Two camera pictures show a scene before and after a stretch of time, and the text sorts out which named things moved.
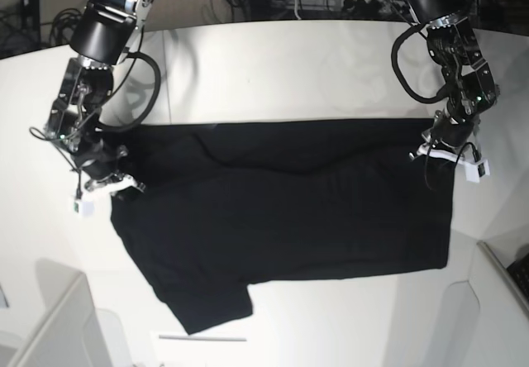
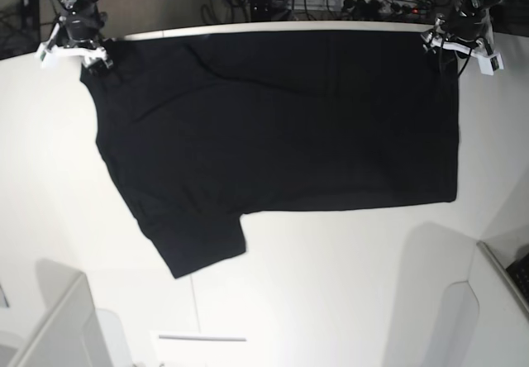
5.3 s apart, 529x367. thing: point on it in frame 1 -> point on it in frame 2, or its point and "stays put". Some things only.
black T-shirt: x=221 y=205 -> x=200 y=128
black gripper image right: x=450 y=132 -> x=453 y=25
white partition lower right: x=486 y=317 stays put
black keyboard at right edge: x=519 y=270 stays put
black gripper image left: x=98 y=159 -> x=80 y=28
